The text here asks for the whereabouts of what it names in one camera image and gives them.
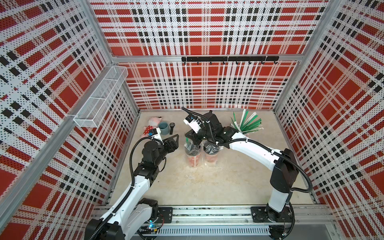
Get pink plush pig toy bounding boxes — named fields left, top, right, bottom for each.
left=141, top=117, right=162, bottom=138

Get clear plastic carrier bag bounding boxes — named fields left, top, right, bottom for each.
left=196, top=141, right=219, bottom=168

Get black wristwatch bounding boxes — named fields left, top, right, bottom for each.
left=170, top=123, right=175, bottom=135

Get red milk tea cup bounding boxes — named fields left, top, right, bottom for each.
left=203, top=141, right=222, bottom=166
left=184, top=140, right=202, bottom=168

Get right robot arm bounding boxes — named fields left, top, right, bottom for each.
left=182, top=108, right=313, bottom=222

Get white wire mesh basket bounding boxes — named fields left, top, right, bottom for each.
left=74, top=66, right=128, bottom=128

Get teal ceramic cup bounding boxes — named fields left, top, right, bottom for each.
left=158, top=122, right=170, bottom=135

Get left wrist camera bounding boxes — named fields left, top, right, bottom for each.
left=148, top=128, right=163, bottom=143

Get black wall hook rail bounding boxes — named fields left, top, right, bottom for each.
left=181, top=56, right=280, bottom=63

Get green white wrapped straws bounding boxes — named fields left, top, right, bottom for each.
left=231, top=109, right=264, bottom=135

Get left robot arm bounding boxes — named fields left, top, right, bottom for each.
left=84, top=134, right=179, bottom=240

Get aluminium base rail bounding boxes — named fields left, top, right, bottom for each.
left=140, top=205, right=341, bottom=240

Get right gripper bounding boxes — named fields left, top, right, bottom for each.
left=184, top=124, right=215, bottom=146

